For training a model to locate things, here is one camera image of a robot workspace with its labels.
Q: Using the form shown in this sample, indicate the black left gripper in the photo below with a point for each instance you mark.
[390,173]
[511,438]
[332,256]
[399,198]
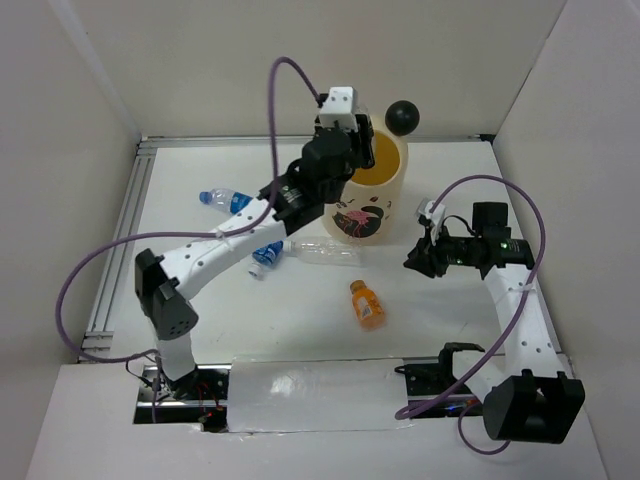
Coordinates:
[361,138]

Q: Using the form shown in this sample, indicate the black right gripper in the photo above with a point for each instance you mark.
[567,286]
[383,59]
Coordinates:
[426,258]

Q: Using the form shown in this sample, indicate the orange juice bottle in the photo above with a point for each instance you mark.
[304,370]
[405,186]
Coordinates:
[367,307]

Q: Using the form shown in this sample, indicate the clear plastic bottle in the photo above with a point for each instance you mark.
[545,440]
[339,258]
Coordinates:
[323,251]

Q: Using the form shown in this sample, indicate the crushed blue label bottle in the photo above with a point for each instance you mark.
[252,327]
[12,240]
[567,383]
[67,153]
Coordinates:
[265,259]

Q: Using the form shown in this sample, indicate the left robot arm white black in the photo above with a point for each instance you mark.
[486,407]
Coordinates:
[166,284]

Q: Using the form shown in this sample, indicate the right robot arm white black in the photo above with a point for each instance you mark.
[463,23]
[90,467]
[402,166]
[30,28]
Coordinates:
[530,398]

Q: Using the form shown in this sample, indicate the cream bin with black ears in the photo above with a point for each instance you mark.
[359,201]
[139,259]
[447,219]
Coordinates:
[365,213]

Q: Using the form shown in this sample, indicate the white taped front panel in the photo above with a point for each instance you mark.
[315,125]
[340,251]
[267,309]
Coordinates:
[315,396]

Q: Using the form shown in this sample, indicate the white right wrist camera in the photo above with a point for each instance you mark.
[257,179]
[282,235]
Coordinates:
[431,215]

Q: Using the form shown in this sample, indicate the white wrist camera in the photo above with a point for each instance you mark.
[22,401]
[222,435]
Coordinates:
[339,109]
[431,215]

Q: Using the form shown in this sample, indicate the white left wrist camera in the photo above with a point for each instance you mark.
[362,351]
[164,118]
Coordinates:
[339,109]

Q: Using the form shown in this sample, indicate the aluminium frame rail back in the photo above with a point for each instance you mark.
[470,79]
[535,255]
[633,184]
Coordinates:
[179,142]

